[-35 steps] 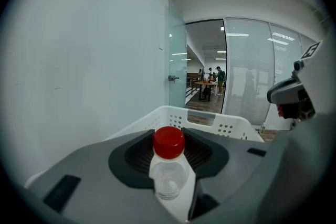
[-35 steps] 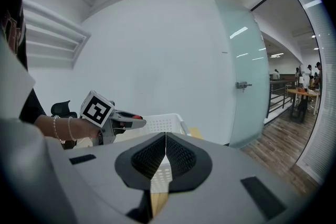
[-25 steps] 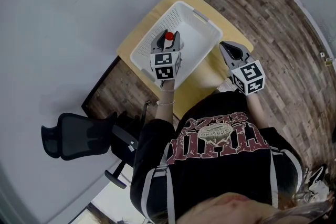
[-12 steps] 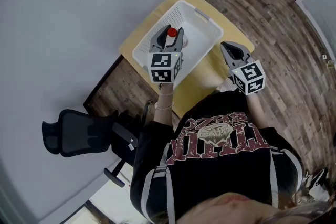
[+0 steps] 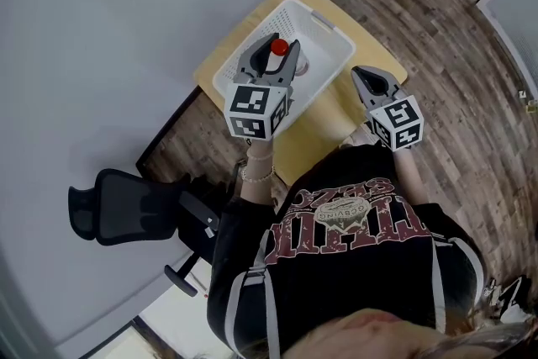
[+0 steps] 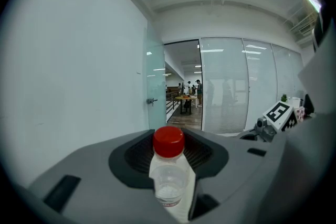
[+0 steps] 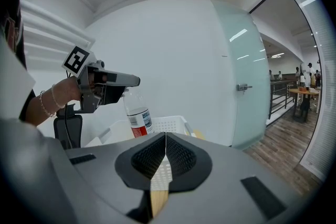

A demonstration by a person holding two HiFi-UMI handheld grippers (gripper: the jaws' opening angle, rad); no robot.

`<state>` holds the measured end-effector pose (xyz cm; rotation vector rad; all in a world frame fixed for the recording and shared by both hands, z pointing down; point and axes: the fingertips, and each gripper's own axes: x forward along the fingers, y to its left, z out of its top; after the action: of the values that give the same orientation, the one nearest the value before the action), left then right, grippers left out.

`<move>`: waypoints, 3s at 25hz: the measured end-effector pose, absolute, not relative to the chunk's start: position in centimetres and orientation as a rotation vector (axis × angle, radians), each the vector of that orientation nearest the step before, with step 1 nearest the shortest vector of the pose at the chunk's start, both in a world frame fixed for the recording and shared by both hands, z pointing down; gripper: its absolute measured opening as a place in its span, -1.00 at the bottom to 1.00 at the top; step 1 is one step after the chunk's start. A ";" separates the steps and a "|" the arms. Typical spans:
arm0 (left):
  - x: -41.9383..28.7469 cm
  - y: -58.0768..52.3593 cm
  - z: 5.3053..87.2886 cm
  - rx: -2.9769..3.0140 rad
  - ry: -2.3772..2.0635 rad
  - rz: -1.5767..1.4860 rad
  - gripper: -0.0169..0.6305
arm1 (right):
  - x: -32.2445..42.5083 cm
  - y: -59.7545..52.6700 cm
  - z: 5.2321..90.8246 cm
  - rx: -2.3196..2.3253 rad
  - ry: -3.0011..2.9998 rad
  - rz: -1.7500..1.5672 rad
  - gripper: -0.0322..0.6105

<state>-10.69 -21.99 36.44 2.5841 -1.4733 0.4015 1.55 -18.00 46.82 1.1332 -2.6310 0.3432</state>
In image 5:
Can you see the light wooden table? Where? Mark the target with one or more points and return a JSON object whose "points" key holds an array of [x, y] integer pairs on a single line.
{"points": [[319, 126]]}

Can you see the person's left forearm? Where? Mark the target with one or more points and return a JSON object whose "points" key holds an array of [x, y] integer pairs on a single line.
{"points": [[256, 191]]}

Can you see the white plastic basket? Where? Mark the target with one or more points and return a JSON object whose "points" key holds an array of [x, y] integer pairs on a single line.
{"points": [[323, 50]]}

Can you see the black printed t-shirt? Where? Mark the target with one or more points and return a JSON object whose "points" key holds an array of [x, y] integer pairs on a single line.
{"points": [[357, 286]]}

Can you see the red-capped clear bottle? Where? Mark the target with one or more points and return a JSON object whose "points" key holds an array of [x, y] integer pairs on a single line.
{"points": [[279, 47]]}

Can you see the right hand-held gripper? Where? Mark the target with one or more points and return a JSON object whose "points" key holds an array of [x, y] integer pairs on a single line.
{"points": [[397, 122]]}

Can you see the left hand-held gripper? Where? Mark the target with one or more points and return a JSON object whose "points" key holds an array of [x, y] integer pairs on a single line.
{"points": [[252, 109]]}

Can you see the person's right forearm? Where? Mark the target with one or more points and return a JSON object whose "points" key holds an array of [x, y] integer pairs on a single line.
{"points": [[409, 176]]}

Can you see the person's face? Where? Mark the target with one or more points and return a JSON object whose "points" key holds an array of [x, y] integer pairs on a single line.
{"points": [[370, 336]]}

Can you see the glass partition wall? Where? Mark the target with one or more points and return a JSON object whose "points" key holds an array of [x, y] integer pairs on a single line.
{"points": [[513, 12]]}

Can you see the white desk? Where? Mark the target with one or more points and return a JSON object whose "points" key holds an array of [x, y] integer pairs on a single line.
{"points": [[176, 315]]}

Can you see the black mesh office chair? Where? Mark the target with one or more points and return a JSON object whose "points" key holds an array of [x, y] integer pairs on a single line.
{"points": [[126, 202]]}

